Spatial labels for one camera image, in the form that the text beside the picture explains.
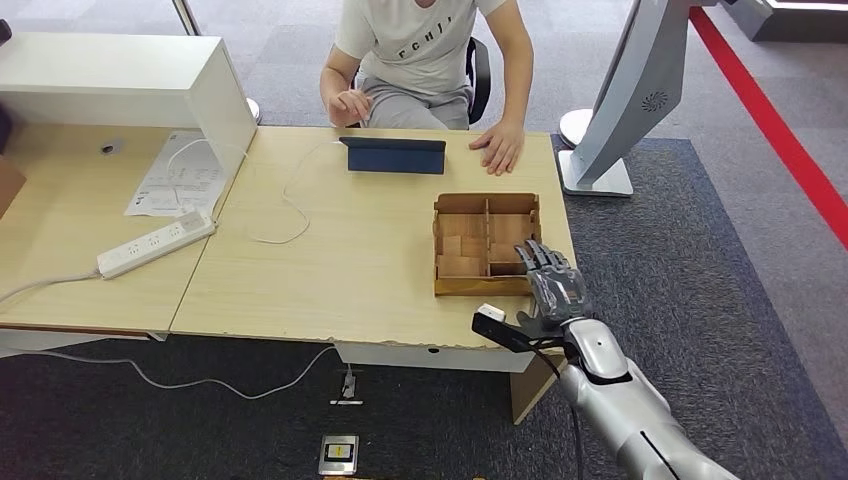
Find wooden compartment box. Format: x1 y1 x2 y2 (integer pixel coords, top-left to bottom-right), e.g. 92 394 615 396
433 192 543 297

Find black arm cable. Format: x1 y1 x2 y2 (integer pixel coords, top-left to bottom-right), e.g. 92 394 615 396
533 347 586 480

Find grey platform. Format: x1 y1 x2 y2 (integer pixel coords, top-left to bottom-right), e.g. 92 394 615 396
718 0 848 42

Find white power strip cord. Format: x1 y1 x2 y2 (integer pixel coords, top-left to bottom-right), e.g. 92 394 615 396
0 270 102 305

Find thin white cable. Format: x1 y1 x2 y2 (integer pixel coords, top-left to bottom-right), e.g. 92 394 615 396
165 137 347 246

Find printed paper sheet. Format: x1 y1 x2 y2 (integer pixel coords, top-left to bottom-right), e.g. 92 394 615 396
124 130 228 219

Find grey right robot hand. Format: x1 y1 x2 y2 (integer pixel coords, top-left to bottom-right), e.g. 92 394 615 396
513 239 594 333

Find person's left hand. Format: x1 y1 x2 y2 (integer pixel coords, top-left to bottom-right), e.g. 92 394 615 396
468 119 526 177

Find metal floor socket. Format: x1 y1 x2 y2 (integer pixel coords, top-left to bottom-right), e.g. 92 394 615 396
329 367 364 407

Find square metal floor box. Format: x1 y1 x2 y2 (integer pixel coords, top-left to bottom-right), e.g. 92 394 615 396
317 433 360 476

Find person's right hand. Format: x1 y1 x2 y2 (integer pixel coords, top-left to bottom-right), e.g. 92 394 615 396
327 89 374 128

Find tablet in blue case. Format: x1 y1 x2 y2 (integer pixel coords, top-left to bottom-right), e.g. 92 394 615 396
339 136 447 176

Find white floor cable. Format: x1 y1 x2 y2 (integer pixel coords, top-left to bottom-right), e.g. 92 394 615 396
0 344 336 401

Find wide light wood desk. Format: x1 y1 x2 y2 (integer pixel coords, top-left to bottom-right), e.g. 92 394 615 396
169 127 595 425

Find brown board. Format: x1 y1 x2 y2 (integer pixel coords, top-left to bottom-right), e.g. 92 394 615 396
0 158 26 219

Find white power strip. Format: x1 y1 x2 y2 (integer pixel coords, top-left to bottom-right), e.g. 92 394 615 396
96 210 218 281

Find red floor tape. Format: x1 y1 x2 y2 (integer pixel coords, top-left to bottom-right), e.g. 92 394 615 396
688 6 848 252

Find silver kiosk stand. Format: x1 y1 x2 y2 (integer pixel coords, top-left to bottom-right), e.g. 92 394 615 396
558 0 694 198

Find dark grey floor mat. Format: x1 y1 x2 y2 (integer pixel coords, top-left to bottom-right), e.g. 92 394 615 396
0 135 848 480

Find black office chair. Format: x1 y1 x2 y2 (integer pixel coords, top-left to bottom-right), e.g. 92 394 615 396
349 36 493 128

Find white desk drawer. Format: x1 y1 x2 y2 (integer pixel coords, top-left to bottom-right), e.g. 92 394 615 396
333 341 535 374

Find person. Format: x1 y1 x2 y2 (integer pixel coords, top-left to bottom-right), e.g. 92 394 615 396
319 0 535 177

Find white desk shelf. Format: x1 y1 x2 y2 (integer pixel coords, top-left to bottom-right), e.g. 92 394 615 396
0 33 258 177

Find light wood desk with grommet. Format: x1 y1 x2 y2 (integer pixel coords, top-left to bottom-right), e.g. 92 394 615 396
0 122 232 359

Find clear plastic hand wrap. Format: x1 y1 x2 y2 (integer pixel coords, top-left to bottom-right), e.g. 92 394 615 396
533 264 591 319

